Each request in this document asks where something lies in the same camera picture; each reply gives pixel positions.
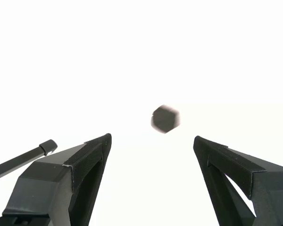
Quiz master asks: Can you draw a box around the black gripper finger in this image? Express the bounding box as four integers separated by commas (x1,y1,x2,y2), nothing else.
192,135,283,226
2,133,112,226

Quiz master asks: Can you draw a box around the black foam box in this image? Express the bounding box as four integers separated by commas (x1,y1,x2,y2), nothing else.
150,105,181,135

